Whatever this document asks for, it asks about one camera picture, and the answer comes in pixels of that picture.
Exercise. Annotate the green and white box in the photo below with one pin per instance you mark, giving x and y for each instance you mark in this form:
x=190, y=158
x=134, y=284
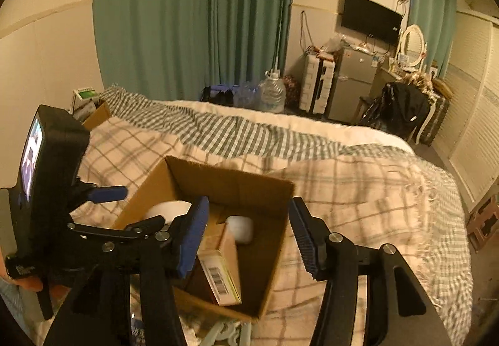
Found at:
x=84, y=94

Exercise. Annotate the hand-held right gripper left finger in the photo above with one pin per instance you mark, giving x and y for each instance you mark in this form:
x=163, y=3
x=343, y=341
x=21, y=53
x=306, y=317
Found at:
x=190, y=242

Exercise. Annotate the black jacket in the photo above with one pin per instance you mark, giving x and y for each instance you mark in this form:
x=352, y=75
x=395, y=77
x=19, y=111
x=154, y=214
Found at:
x=401, y=108

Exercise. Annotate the white tape roll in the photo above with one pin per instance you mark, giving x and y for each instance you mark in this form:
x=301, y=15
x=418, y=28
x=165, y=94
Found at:
x=167, y=210

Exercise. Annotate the white pole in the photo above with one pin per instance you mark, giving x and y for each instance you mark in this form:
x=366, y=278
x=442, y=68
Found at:
x=279, y=38

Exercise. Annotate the pale green plastic hangers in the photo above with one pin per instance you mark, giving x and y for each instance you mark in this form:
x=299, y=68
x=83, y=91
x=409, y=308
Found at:
x=230, y=336

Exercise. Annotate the small brown barcode box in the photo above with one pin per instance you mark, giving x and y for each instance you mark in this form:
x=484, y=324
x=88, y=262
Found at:
x=226, y=256

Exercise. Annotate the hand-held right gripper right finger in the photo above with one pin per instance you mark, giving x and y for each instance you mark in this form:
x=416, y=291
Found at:
x=306, y=242

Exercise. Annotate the wooden stool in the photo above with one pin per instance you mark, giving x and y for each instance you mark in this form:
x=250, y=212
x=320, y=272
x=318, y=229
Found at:
x=485, y=221

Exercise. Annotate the wide green curtain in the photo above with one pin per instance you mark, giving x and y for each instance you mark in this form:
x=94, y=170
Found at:
x=152, y=18

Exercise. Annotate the beige plaid blanket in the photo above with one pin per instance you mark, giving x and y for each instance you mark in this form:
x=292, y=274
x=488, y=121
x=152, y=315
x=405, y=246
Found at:
x=370, y=194

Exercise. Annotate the narrow green curtain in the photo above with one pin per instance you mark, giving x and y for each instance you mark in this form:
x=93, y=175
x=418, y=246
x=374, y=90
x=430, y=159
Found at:
x=432, y=11

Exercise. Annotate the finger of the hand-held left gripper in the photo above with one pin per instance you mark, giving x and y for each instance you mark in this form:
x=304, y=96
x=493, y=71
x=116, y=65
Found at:
x=109, y=194
x=117, y=233

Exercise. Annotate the small white case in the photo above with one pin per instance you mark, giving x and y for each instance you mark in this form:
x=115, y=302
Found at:
x=241, y=230

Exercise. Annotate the white suitcase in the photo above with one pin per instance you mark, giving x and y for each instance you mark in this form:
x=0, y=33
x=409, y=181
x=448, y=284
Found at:
x=316, y=83

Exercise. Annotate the small cardboard box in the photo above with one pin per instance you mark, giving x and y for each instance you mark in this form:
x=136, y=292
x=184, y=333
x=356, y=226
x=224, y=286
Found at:
x=97, y=116

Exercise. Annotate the pack of water bottles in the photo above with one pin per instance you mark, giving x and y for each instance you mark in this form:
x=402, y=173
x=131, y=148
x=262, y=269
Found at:
x=245, y=94

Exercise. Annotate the person's left hand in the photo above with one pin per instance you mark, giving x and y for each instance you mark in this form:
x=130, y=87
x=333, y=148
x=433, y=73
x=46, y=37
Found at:
x=29, y=284

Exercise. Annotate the silver small fridge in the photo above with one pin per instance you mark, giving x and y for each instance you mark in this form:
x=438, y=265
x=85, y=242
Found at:
x=351, y=85

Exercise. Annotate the clear plastic bag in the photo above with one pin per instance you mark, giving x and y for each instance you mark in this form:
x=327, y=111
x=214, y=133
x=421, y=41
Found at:
x=333, y=44

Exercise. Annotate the white louvered wardrobe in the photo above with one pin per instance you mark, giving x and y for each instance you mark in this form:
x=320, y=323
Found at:
x=471, y=96

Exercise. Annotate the black wall television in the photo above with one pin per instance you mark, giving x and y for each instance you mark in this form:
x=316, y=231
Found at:
x=370, y=18

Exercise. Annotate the floral bag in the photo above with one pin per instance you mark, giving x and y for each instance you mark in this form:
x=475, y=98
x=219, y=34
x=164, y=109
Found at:
x=291, y=90

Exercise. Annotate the white oval mirror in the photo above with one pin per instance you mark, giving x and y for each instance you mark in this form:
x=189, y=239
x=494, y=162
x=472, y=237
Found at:
x=413, y=44

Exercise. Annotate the large clear water jug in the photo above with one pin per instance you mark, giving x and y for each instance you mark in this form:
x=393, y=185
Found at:
x=270, y=94

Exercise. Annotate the green checked blanket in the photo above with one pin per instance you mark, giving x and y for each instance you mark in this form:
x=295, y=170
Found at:
x=234, y=128

